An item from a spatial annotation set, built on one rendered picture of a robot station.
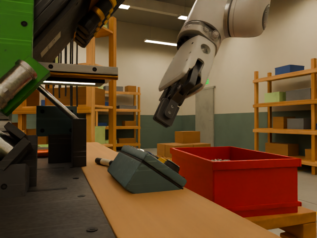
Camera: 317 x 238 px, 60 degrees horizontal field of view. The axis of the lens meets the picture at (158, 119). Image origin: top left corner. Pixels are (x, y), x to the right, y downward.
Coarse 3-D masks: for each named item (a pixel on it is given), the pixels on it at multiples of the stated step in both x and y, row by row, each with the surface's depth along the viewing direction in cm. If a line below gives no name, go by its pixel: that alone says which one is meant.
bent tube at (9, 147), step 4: (0, 132) 39; (0, 136) 39; (4, 136) 39; (0, 140) 39; (4, 140) 39; (8, 140) 39; (12, 140) 40; (0, 144) 38; (4, 144) 39; (8, 144) 39; (12, 144) 39; (0, 148) 38; (4, 148) 38; (8, 148) 39; (12, 148) 39; (0, 152) 38; (4, 152) 38; (8, 152) 39; (0, 156) 39; (4, 156) 39
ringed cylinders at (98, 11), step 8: (104, 0) 75; (112, 0) 75; (120, 0) 83; (96, 8) 73; (104, 8) 75; (112, 8) 81; (88, 16) 73; (96, 16) 74; (104, 16) 75; (80, 24) 73; (88, 24) 73; (96, 24) 75; (104, 24) 90; (80, 32) 78; (88, 32) 74; (96, 32) 86; (80, 40) 84; (88, 40) 83
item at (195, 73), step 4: (196, 64) 47; (192, 68) 46; (196, 68) 47; (192, 72) 46; (196, 72) 46; (188, 76) 46; (192, 76) 45; (196, 76) 46; (188, 80) 45; (192, 80) 45; (196, 80) 45; (184, 84) 46; (188, 84) 45; (192, 84) 45; (184, 88) 45; (188, 88) 45; (180, 92) 46; (184, 92) 46
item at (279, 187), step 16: (176, 160) 80; (192, 160) 66; (208, 160) 58; (224, 160) 85; (240, 160) 58; (256, 160) 58; (272, 160) 59; (288, 160) 60; (192, 176) 68; (208, 176) 58; (224, 176) 57; (240, 176) 58; (256, 176) 58; (272, 176) 59; (288, 176) 60; (208, 192) 58; (224, 192) 57; (240, 192) 58; (256, 192) 58; (272, 192) 59; (288, 192) 60; (240, 208) 57; (256, 208) 58; (272, 208) 59; (288, 208) 60
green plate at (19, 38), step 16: (0, 0) 48; (16, 0) 48; (32, 0) 50; (0, 16) 47; (16, 16) 48; (32, 16) 49; (0, 32) 46; (16, 32) 47; (32, 32) 48; (0, 48) 45; (16, 48) 46; (32, 48) 47; (0, 64) 45
